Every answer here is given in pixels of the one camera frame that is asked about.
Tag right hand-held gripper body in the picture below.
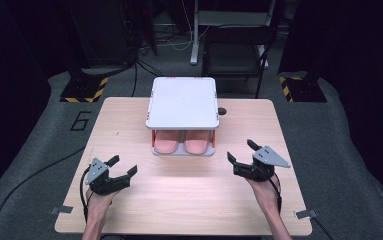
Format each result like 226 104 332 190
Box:
232 145 292 183

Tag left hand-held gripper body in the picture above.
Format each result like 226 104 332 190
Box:
84 157 133 196

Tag pink slipper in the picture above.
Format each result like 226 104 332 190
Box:
183 130 212 156
153 130 182 155

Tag grey shoe rack orange supports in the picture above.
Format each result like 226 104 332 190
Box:
145 76 220 157

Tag person's left hand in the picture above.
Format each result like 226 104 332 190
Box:
86 188 122 215

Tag person's right hand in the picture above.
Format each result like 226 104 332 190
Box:
245 175 282 214

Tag grey tape piece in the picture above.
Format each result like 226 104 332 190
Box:
293 209 318 220
50 204 74 216

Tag black stand with striped base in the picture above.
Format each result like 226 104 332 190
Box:
278 71 328 103
59 0 110 104

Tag black chair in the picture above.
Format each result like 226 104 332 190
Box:
201 25 271 100

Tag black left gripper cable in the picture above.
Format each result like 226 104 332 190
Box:
79 166 92 223

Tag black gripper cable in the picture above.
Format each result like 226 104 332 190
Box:
79 166 92 223
268 173 284 215

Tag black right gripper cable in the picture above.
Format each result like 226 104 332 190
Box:
268 173 284 215

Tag long black floor cable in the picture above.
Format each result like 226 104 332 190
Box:
0 146 87 240

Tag short black floor cable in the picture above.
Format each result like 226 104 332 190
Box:
311 216 334 240

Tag black floor cable bundle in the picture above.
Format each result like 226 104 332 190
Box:
130 46 164 98

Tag white metal desk frame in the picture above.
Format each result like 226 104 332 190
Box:
189 0 277 66

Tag white cable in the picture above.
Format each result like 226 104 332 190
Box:
158 0 211 52

